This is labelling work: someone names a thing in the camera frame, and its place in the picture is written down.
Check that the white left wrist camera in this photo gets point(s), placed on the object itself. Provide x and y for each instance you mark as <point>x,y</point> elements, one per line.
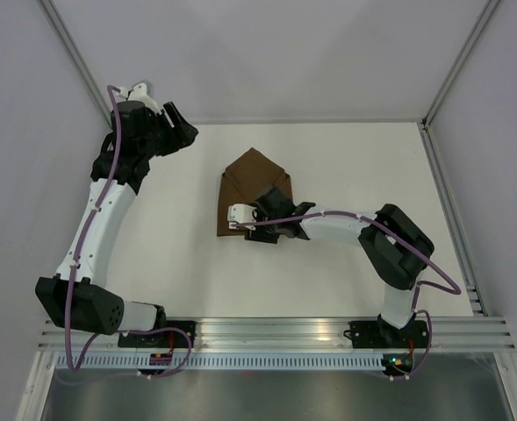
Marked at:
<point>140,92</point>

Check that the brown cloth napkin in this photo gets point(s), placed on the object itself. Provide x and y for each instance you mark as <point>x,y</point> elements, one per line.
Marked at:
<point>243,181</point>

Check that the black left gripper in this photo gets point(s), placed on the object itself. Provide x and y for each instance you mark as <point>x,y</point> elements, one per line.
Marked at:
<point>182,135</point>

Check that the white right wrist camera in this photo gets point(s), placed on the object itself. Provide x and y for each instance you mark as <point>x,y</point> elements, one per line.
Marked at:
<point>241,216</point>

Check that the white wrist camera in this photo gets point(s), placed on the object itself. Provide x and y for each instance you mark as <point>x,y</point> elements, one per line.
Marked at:
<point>241,216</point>
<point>140,92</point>

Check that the white slotted cable duct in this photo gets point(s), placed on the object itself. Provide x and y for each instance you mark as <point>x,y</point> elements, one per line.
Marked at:
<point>236,361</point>

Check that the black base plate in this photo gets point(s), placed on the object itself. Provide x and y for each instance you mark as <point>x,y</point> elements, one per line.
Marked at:
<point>175,334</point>
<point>377,334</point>

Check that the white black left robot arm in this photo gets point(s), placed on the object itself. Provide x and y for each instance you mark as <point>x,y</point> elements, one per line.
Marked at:
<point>76,298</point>

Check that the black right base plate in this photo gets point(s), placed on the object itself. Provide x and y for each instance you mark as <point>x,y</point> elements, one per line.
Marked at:
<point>377,334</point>

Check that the aluminium frame post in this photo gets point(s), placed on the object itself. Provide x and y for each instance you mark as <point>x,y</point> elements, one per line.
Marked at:
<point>70,48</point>
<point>469,46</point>

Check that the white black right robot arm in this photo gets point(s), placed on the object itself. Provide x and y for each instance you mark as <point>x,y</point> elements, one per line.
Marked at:
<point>395,246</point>

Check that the aluminium frame rail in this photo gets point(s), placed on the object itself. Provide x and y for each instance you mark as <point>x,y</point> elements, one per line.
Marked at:
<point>450,334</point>

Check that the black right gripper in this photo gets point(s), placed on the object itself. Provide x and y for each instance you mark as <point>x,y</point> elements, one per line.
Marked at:
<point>259,235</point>

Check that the left aluminium frame post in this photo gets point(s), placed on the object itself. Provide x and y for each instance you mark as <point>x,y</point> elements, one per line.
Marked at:
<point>70,48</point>

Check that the right aluminium frame post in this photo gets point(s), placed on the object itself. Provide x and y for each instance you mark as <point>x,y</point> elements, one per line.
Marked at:
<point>469,46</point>

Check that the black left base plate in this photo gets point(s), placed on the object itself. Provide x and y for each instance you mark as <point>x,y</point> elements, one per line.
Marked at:
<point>175,334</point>

